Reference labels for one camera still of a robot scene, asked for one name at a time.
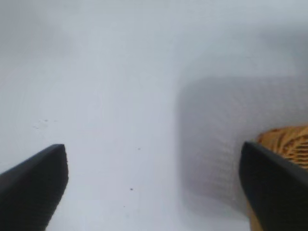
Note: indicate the brown woven wicker basket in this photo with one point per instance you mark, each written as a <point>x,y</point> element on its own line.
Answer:
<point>288,144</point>

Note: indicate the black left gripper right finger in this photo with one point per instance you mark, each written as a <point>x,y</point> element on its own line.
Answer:
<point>276,192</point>

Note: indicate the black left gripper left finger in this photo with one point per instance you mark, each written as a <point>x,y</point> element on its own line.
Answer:
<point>29,190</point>

